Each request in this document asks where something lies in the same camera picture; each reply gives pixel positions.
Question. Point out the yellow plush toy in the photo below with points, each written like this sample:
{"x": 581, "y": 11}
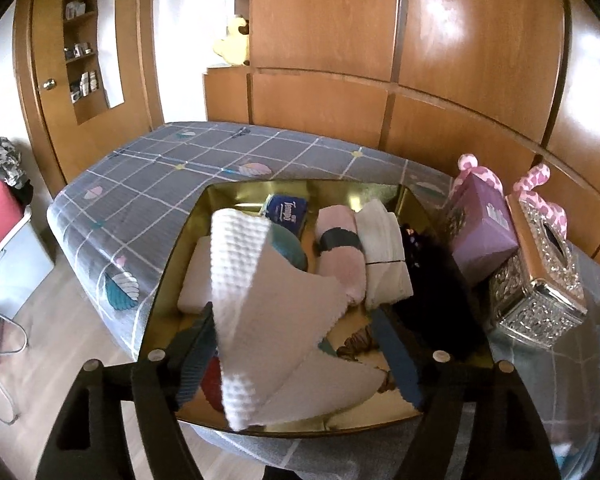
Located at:
{"x": 232, "y": 45}

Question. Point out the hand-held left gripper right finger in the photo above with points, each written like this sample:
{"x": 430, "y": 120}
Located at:
{"x": 397, "y": 360}

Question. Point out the gold metal box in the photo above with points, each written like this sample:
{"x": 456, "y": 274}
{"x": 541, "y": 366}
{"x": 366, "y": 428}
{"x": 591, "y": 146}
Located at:
{"x": 240, "y": 195}

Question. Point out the pink spotted plush toy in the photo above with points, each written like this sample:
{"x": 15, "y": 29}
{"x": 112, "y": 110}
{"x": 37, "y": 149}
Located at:
{"x": 535, "y": 180}

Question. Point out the pink sock with dark band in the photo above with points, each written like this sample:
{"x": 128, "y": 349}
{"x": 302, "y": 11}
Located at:
{"x": 340, "y": 270}

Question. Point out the brown patterned cloth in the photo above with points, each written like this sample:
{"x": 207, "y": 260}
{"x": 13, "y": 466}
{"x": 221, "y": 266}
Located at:
{"x": 357, "y": 345}

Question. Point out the metal tube frame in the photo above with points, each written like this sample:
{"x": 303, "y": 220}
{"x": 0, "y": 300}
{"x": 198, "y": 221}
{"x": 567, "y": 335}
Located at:
{"x": 24, "y": 341}

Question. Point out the white storage box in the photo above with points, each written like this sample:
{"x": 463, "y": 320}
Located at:
{"x": 25, "y": 260}

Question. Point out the red sock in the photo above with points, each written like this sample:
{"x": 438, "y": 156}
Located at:
{"x": 212, "y": 377}

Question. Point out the silver ornate tissue box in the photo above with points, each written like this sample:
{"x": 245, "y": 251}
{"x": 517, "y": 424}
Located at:
{"x": 535, "y": 310}

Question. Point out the round metal door knob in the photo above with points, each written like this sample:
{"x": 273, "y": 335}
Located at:
{"x": 48, "y": 84}

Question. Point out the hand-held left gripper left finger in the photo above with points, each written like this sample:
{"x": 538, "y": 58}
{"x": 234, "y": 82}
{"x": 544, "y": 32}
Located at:
{"x": 197, "y": 355}

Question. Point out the white towel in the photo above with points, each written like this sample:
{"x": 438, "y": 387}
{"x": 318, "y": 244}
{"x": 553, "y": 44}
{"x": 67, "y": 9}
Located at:
{"x": 385, "y": 240}

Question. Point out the wooden cabinet with shelf niche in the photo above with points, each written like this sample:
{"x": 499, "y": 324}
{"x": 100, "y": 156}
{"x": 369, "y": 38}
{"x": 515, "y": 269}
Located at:
{"x": 130, "y": 120}

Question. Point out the purple cardboard box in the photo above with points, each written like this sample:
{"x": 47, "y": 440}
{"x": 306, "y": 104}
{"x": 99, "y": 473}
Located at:
{"x": 480, "y": 240}

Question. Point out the black fuzzy cloth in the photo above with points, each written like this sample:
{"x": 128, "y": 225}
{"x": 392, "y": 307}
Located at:
{"x": 430, "y": 300}

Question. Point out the teal plush toy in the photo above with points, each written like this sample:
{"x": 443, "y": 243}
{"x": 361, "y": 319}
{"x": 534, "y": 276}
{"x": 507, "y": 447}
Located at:
{"x": 290, "y": 252}

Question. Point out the blue tissue pack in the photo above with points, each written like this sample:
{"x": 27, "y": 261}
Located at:
{"x": 285, "y": 210}

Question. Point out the white foam pad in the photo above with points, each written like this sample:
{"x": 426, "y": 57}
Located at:
{"x": 195, "y": 285}

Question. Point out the group of small bottles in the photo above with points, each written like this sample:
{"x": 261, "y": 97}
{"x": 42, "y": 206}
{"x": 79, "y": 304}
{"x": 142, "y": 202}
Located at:
{"x": 87, "y": 82}

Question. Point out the camouflage cloth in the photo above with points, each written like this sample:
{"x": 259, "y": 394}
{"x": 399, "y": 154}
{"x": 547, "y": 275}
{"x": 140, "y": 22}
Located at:
{"x": 2, "y": 157}

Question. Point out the white waffle cloth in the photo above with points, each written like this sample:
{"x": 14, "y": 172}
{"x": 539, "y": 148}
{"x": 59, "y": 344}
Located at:
{"x": 250, "y": 270}

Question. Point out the wooden panel headboard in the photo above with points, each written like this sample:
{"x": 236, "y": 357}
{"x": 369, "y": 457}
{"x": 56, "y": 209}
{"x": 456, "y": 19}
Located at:
{"x": 455, "y": 60}

